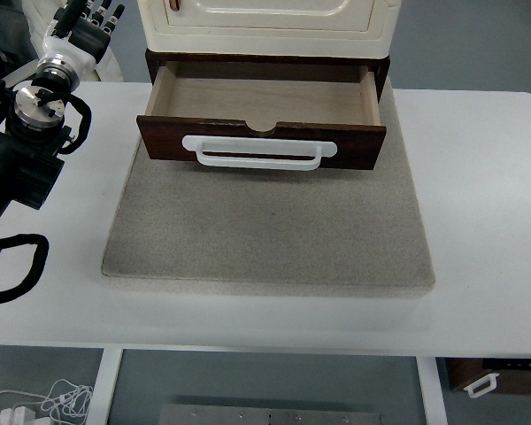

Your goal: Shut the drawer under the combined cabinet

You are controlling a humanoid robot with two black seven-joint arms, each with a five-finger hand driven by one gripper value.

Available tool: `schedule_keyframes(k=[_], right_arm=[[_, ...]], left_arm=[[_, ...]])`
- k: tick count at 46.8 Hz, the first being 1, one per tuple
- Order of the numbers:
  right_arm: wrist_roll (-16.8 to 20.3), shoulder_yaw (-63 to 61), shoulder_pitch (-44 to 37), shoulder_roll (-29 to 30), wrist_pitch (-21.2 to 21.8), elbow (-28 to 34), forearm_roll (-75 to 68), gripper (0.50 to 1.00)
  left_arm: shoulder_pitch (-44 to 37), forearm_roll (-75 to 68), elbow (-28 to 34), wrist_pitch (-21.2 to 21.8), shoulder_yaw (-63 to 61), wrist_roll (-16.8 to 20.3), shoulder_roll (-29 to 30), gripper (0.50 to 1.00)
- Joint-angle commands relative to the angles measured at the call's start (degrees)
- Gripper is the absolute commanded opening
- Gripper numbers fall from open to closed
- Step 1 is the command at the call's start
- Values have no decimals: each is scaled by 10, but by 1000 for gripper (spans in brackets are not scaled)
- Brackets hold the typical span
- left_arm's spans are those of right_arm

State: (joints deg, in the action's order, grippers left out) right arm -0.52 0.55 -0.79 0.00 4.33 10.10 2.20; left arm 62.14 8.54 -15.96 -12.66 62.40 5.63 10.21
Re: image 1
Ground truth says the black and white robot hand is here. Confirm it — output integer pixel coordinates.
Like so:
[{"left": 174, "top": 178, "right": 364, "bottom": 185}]
[{"left": 34, "top": 1, "right": 125, "bottom": 92}]

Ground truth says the dark wooden drawer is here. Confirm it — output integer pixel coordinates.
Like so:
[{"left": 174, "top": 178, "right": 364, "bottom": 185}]
[{"left": 137, "top": 61, "right": 387, "bottom": 170}]

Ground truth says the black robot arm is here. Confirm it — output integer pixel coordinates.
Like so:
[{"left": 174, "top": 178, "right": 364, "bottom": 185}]
[{"left": 0, "top": 79, "right": 92, "bottom": 304}]

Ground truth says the beige fabric mat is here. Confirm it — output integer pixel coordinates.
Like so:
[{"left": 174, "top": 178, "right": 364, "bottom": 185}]
[{"left": 101, "top": 87, "right": 435, "bottom": 298}]

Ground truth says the white table leg left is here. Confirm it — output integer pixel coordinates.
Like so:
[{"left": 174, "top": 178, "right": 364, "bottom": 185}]
[{"left": 86, "top": 348, "right": 123, "bottom": 425}]

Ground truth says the white table leg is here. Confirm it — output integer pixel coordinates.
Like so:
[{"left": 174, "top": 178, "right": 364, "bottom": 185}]
[
  {"left": 86, "top": 348, "right": 123, "bottom": 425},
  {"left": 416, "top": 356, "right": 448, "bottom": 425}
]

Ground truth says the white table leg right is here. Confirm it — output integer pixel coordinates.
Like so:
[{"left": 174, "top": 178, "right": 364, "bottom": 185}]
[{"left": 416, "top": 356, "right": 448, "bottom": 425}]

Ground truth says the white drawer handle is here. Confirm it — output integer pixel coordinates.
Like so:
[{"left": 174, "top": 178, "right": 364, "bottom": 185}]
[{"left": 182, "top": 135, "right": 337, "bottom": 171}]

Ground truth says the white charger with cable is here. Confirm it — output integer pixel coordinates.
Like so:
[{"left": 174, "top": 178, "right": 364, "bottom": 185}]
[{"left": 0, "top": 379, "right": 94, "bottom": 424}]

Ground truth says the brown box with white handle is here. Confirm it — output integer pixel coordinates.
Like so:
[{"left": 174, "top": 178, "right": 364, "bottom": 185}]
[{"left": 445, "top": 358, "right": 531, "bottom": 398}]

